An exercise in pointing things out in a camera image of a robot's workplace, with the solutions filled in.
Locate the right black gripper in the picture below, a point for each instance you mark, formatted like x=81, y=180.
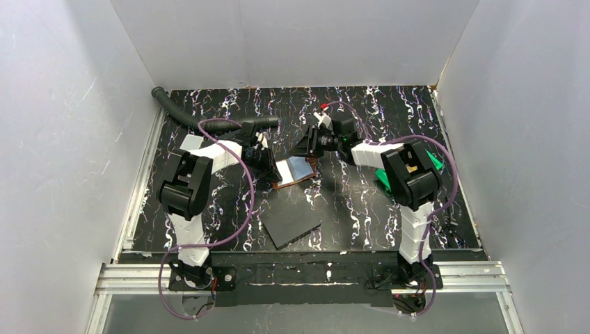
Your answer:
x=312, y=141

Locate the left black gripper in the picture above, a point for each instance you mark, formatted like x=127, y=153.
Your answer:
x=260, y=155

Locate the brown leather card holder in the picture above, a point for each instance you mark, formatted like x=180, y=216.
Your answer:
x=278, y=185

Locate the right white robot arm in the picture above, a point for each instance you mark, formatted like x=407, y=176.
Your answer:
x=413, y=180

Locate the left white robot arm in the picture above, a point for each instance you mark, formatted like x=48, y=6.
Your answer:
x=185, y=189

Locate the green plastic card tray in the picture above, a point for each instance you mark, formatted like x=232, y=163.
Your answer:
x=382, y=178

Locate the black foam block front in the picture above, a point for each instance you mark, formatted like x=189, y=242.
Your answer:
x=289, y=222

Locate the white plastic box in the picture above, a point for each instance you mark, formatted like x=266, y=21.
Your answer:
x=191, y=142

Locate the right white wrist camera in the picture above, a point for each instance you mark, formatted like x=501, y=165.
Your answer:
x=323, y=120

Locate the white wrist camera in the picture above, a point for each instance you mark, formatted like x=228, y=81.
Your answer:
x=323, y=120
x=261, y=141

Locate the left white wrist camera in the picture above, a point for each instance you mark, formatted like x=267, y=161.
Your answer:
x=261, y=141

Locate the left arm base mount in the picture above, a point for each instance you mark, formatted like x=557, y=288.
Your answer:
x=205, y=281

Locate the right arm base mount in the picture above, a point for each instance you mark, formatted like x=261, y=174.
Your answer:
x=413, y=287

